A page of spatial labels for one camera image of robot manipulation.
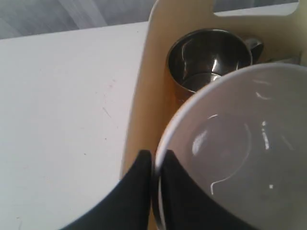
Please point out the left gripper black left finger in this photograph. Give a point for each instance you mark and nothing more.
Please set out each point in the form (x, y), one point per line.
(127, 206)

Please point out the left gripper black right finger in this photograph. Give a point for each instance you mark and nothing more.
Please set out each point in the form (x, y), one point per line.
(186, 206)

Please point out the white ceramic bowl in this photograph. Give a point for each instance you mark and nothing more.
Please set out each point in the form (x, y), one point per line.
(243, 141)

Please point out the steel mug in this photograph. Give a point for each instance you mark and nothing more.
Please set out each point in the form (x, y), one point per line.
(203, 56)

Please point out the cream bin with circle mark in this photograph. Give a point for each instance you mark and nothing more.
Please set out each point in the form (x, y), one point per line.
(154, 102)

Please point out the white curtain backdrop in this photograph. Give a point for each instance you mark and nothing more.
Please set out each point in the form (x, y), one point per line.
(20, 18)

